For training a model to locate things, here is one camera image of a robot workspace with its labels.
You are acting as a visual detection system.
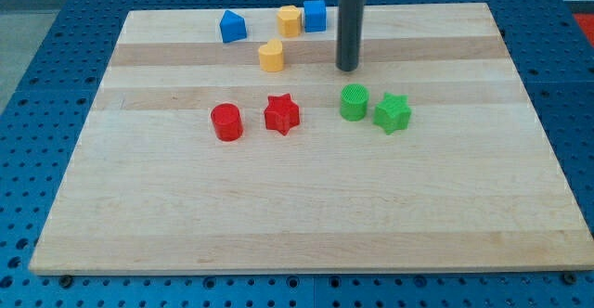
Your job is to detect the yellow hexagon block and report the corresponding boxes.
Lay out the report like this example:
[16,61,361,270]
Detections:
[277,5,302,38]

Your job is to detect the blue cube block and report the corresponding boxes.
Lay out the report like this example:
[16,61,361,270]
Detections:
[303,0,327,32]

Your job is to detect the red star block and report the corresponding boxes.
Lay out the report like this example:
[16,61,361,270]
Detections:
[264,94,300,135]

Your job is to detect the green cylinder block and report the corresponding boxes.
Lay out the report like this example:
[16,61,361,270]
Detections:
[340,83,369,122]

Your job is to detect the red cylinder block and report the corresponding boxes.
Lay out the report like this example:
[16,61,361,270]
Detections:
[211,103,243,142]

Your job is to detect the yellow heart block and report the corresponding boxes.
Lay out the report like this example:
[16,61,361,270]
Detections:
[258,39,284,72]

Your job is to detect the light wooden board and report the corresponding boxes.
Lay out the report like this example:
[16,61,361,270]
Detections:
[29,3,593,276]

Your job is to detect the green star block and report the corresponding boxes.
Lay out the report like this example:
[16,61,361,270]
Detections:
[373,92,412,135]

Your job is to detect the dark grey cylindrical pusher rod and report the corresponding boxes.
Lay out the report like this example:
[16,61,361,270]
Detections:
[336,0,366,72]

